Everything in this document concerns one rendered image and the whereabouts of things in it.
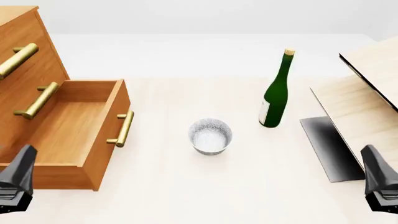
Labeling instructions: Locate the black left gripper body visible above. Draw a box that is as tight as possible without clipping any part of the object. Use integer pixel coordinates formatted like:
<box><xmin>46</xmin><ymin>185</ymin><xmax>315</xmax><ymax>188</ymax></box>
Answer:
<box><xmin>0</xmin><ymin>186</ymin><xmax>34</xmax><ymax>215</ymax></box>

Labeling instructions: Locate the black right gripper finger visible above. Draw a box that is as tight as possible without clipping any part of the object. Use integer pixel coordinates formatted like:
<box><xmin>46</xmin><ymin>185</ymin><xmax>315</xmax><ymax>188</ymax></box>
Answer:
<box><xmin>360</xmin><ymin>144</ymin><xmax>398</xmax><ymax>196</ymax></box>

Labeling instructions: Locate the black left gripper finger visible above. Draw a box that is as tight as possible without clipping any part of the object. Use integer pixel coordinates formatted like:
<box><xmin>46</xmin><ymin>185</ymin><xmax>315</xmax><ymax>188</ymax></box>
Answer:
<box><xmin>0</xmin><ymin>144</ymin><xmax>39</xmax><ymax>196</ymax></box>

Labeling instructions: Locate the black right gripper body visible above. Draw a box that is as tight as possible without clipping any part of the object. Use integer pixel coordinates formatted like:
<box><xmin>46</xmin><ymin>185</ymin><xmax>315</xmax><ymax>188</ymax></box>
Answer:
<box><xmin>364</xmin><ymin>189</ymin><xmax>398</xmax><ymax>214</ymax></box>

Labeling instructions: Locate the open wooden drawer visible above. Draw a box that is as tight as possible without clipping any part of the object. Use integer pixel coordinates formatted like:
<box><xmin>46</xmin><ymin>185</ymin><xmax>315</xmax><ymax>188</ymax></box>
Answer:
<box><xmin>0</xmin><ymin>78</ymin><xmax>132</xmax><ymax>192</ymax></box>

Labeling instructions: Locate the wooden cabinet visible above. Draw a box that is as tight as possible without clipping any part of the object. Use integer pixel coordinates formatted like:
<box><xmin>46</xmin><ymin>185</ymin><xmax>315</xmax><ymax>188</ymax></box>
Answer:
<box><xmin>0</xmin><ymin>6</ymin><xmax>71</xmax><ymax>164</ymax></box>

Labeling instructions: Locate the grey patterned bowl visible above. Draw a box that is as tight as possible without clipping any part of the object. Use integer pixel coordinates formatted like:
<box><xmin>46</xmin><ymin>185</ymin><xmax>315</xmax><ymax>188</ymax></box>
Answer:
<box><xmin>187</xmin><ymin>118</ymin><xmax>234</xmax><ymax>156</ymax></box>

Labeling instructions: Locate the pale wooden rack, black base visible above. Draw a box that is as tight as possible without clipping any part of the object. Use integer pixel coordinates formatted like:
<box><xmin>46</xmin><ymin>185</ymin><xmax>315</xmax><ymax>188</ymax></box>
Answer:
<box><xmin>299</xmin><ymin>34</ymin><xmax>398</xmax><ymax>184</ymax></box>

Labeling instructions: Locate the green wine bottle with cork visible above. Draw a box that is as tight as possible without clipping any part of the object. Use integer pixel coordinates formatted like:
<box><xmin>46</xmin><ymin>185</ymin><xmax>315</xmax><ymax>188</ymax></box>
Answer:
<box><xmin>257</xmin><ymin>47</ymin><xmax>297</xmax><ymax>129</ymax></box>

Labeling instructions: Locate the medium brass drawer handle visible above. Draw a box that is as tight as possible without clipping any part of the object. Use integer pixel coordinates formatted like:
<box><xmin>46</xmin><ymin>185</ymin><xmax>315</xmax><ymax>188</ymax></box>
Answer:
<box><xmin>13</xmin><ymin>81</ymin><xmax>60</xmax><ymax>121</ymax></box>

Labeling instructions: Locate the wooden drawer, medium brass handle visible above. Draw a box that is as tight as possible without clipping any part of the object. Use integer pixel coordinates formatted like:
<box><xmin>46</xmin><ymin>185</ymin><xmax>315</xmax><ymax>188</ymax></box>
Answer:
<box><xmin>0</xmin><ymin>58</ymin><xmax>70</xmax><ymax>141</ymax></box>

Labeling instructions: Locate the long brass drawer handle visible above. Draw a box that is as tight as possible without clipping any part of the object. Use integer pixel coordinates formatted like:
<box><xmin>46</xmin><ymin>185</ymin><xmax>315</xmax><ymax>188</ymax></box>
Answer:
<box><xmin>0</xmin><ymin>42</ymin><xmax>40</xmax><ymax>80</ymax></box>

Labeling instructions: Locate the short brass drawer handle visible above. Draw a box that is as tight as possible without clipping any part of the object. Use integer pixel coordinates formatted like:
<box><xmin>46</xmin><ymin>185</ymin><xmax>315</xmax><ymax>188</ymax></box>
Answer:
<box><xmin>106</xmin><ymin>110</ymin><xmax>136</xmax><ymax>149</ymax></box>

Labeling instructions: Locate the wooden drawer, long brass handle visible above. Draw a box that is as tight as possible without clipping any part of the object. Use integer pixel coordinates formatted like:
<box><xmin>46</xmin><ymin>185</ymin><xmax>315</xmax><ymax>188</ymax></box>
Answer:
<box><xmin>0</xmin><ymin>13</ymin><xmax>63</xmax><ymax>94</ymax></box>

